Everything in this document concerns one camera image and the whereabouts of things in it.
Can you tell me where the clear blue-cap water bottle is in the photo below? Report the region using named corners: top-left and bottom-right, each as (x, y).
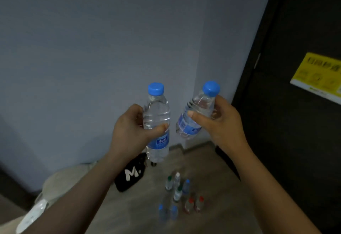
top-left (142, 82), bottom-right (171, 164)
top-left (175, 80), bottom-right (221, 139)

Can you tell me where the yellow sign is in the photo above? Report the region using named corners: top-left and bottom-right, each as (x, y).
top-left (289, 52), bottom-right (341, 106)

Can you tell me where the dark door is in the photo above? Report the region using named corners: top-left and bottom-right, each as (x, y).
top-left (215, 0), bottom-right (341, 234)

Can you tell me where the beige cushioned seat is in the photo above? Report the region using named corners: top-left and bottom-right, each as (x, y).
top-left (0, 161), bottom-right (107, 234)

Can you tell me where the person's left hand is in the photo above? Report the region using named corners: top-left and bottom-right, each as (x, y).
top-left (109, 104), bottom-right (169, 163)

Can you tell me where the group of small assorted-cap bottles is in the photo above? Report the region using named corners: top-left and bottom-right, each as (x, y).
top-left (158, 172), bottom-right (205, 221)

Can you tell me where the black bag with white print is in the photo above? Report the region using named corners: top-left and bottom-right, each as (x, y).
top-left (114, 152), bottom-right (148, 192)

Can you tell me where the person's right hand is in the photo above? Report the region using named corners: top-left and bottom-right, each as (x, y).
top-left (187, 95), bottom-right (250, 157)

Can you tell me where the person's left forearm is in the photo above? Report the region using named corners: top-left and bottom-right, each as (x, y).
top-left (23, 152), bottom-right (126, 234)

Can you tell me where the white plastic object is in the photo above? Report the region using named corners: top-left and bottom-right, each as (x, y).
top-left (15, 199), bottom-right (49, 234)

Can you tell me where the person's right forearm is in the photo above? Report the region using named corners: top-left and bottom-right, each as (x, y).
top-left (229, 146), bottom-right (322, 234)

